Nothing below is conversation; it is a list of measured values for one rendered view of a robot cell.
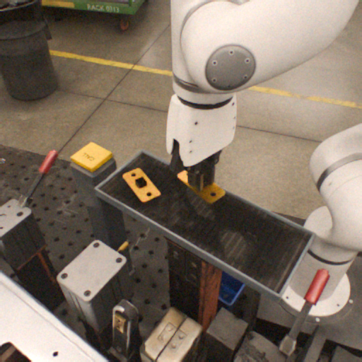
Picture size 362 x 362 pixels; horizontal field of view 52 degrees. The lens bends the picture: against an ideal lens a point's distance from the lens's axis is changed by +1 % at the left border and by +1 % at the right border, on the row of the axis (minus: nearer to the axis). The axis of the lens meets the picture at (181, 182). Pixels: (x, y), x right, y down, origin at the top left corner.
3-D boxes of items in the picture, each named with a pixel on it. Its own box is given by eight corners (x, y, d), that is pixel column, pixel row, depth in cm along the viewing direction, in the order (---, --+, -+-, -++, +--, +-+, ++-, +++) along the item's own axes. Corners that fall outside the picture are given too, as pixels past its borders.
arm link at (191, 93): (210, 45, 50) (209, 66, 52) (158, 66, 46) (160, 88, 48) (256, 69, 45) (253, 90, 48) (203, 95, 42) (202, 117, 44)
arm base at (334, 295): (271, 245, 103) (283, 203, 89) (343, 254, 100) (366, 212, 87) (272, 310, 90) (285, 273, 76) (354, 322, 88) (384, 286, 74)
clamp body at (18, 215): (22, 305, 100) (-33, 223, 74) (54, 274, 107) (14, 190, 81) (46, 324, 96) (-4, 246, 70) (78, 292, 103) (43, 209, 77)
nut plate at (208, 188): (175, 176, 62) (175, 171, 61) (192, 166, 64) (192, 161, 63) (209, 205, 58) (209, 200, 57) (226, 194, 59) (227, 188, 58)
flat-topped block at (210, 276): (168, 324, 96) (162, 217, 64) (186, 300, 101) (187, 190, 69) (200, 347, 92) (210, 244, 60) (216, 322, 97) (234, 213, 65)
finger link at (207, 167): (213, 136, 58) (211, 167, 63) (199, 145, 57) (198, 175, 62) (228, 146, 56) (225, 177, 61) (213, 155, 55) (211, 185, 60)
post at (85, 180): (100, 275, 106) (66, 165, 75) (118, 257, 111) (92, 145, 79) (120, 288, 103) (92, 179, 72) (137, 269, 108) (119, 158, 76)
